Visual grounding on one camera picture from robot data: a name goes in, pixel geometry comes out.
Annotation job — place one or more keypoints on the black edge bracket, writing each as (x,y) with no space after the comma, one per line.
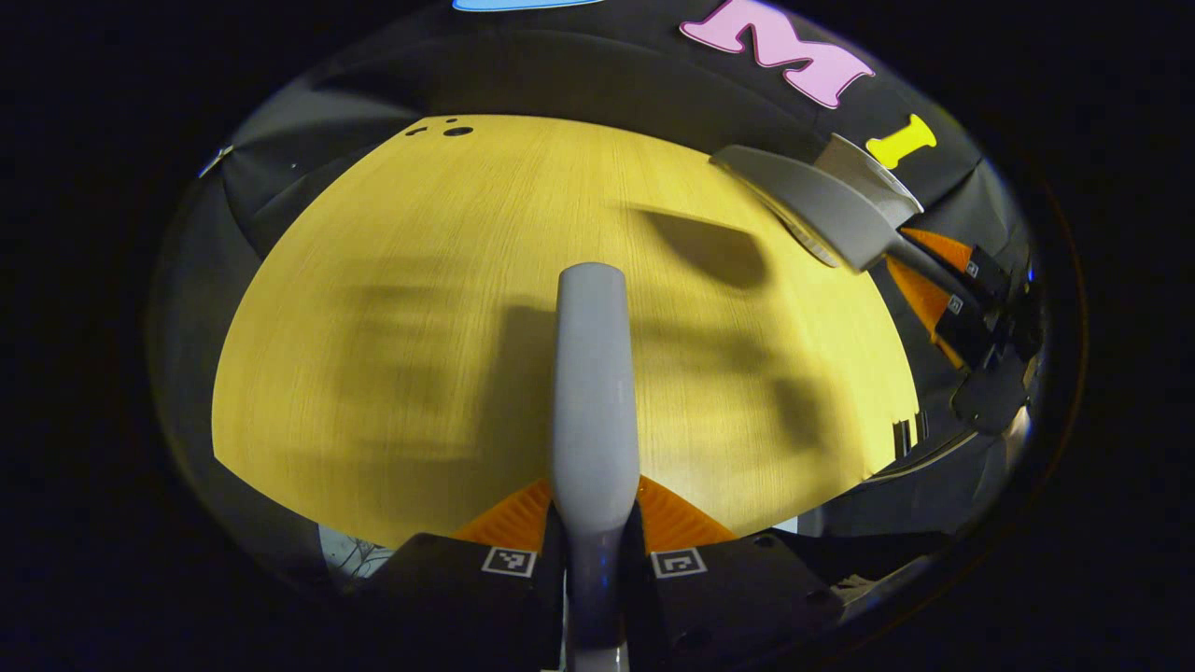
(908,434)

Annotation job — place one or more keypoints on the gray dustpan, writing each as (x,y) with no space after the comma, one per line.
(822,201)

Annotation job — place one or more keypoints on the wooden desktop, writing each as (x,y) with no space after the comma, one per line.
(373,215)

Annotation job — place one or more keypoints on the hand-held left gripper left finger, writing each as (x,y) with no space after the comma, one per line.
(448,597)

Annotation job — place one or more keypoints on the small white clip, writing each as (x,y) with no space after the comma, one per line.
(217,160)

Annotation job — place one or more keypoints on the gray ribbed garbage bin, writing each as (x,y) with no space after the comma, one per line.
(868,173)

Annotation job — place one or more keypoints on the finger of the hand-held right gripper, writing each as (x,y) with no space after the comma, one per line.
(985,271)
(962,327)

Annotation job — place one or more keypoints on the small gray broom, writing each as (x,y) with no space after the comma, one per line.
(593,392)

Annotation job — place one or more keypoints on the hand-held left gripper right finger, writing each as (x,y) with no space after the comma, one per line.
(738,597)

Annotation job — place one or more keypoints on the black backdrop cloth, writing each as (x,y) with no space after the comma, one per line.
(560,65)

